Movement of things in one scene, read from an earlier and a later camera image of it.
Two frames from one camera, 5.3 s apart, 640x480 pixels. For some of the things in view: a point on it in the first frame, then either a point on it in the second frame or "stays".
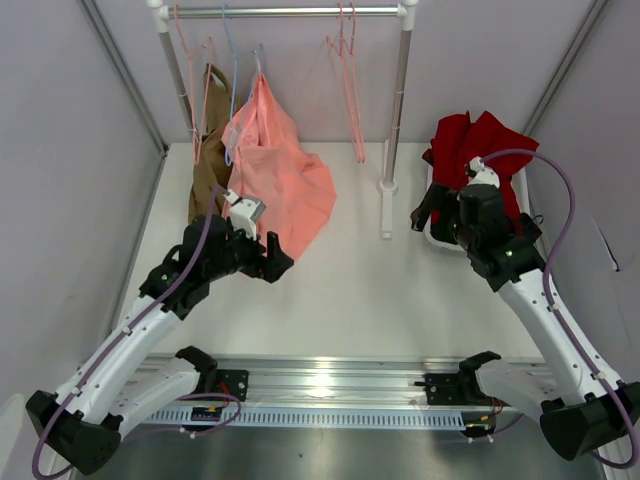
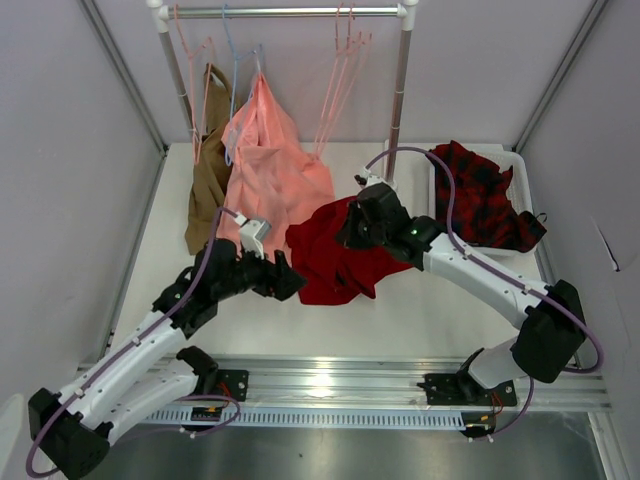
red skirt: x=456 y=140 -> x=334 y=272
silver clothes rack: x=159 y=14 stays
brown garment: x=210 y=171 stays
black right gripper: x=444 y=201 -> x=348 y=236
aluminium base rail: x=349 y=383 stays
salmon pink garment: x=270 y=163 stays
